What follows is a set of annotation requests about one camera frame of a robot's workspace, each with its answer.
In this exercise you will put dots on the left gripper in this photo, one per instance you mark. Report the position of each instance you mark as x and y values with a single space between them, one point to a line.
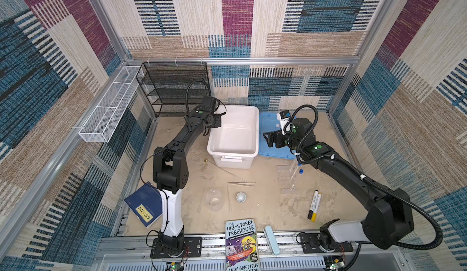
217 124

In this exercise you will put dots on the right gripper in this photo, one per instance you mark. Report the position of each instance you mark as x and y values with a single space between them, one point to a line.
278 137

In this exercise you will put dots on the white plastic storage bin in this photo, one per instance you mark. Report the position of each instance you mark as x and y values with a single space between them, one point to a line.
236 143

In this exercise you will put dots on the blue capped test tube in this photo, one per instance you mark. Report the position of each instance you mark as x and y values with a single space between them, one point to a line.
294 172

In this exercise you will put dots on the clear test tube rack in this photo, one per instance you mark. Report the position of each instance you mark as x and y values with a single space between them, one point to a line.
283 177

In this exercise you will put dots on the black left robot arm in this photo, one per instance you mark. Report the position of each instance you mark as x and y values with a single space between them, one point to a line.
171 171

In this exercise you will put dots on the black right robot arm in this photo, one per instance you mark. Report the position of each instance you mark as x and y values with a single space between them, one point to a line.
389 212

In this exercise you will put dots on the blue plastic bin lid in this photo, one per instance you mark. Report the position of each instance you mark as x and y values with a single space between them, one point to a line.
268 122

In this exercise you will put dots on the metal tweezers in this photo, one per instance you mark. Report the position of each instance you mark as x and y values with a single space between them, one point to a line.
243 184

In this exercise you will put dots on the black mesh shelf rack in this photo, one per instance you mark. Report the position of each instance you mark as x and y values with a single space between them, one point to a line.
173 88

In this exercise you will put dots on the clear glass flask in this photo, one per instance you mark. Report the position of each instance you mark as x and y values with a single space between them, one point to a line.
214 199

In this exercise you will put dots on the black capped white marker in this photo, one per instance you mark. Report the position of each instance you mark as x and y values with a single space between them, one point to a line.
312 204

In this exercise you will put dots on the yellow capped white marker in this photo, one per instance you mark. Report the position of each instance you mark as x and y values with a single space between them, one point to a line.
315 206

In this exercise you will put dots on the light blue case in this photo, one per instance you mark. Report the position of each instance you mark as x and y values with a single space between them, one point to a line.
271 240

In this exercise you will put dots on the dark blue notebook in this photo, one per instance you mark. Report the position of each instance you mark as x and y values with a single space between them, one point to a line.
146 204

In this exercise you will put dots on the treehouse paperback book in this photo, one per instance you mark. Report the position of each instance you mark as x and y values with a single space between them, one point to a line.
241 246

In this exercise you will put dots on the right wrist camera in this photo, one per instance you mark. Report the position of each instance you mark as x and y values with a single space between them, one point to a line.
283 118

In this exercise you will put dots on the white wire wall basket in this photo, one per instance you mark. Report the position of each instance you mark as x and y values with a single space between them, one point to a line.
106 116

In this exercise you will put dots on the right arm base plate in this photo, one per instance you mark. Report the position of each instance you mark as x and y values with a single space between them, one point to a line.
311 244

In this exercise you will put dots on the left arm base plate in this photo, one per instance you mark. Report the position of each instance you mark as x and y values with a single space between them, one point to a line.
176 247

